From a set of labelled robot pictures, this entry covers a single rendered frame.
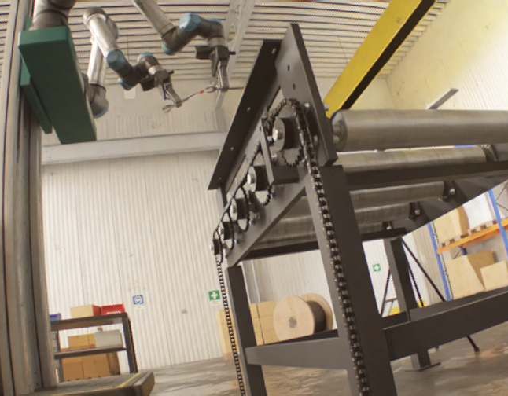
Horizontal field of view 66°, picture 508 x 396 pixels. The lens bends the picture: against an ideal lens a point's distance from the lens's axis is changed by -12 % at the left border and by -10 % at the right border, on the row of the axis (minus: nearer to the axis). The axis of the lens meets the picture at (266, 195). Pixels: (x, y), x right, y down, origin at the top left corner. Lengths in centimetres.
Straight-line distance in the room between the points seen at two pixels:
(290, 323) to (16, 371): 723
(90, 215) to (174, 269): 274
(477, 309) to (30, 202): 143
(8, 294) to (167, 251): 1067
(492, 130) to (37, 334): 159
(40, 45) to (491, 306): 146
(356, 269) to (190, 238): 1105
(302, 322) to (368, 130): 703
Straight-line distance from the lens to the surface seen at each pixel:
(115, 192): 1235
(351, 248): 100
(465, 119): 137
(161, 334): 1153
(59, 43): 138
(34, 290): 152
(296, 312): 810
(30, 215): 158
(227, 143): 179
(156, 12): 180
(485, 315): 121
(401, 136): 121
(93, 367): 696
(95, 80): 207
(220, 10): 1182
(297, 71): 116
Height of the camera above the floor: 39
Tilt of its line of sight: 18 degrees up
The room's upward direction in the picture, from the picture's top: 12 degrees counter-clockwise
